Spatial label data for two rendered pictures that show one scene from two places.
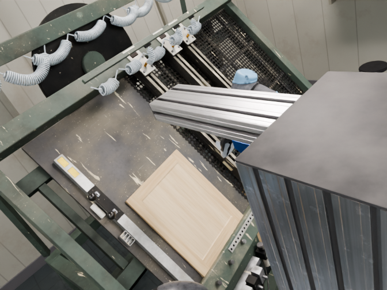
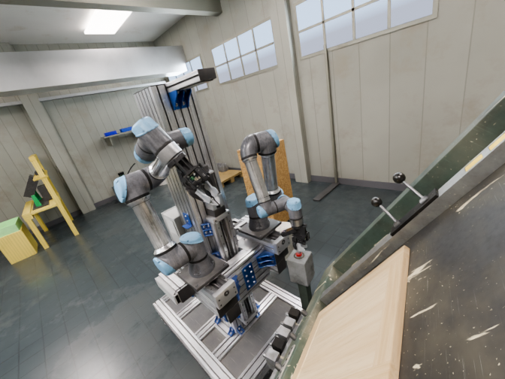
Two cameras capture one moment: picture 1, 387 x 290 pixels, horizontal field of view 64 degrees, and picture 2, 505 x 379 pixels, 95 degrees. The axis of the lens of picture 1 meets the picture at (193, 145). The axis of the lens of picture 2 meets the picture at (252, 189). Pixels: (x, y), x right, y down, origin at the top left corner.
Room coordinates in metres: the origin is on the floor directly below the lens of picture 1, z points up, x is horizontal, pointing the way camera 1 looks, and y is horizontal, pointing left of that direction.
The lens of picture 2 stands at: (1.78, -0.09, 1.88)
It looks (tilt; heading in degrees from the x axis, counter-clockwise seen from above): 22 degrees down; 171
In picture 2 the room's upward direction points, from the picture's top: 13 degrees counter-clockwise
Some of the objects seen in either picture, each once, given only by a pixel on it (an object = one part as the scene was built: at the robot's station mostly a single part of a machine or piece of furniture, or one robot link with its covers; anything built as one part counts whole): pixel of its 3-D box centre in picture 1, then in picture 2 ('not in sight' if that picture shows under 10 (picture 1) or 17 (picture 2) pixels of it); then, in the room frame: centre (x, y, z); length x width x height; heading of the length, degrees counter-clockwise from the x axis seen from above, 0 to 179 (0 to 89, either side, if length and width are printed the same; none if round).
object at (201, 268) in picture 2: not in sight; (199, 261); (0.63, -0.29, 1.09); 0.15 x 0.15 x 0.10
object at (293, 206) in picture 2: not in sight; (294, 208); (0.68, 0.30, 1.26); 0.09 x 0.08 x 0.11; 6
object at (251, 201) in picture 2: not in sight; (255, 204); (0.37, 0.14, 1.20); 0.13 x 0.12 x 0.14; 96
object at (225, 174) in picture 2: not in sight; (216, 174); (-4.24, 0.05, 0.18); 1.24 x 0.89 x 0.35; 31
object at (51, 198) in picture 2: not in sight; (25, 203); (-3.56, -3.83, 0.85); 1.33 x 1.17 x 1.70; 31
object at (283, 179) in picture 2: not in sight; (268, 186); (-1.25, 0.65, 0.63); 0.50 x 0.42 x 1.25; 123
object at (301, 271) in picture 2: not in sight; (300, 267); (0.67, 0.28, 0.84); 0.12 x 0.12 x 0.18; 42
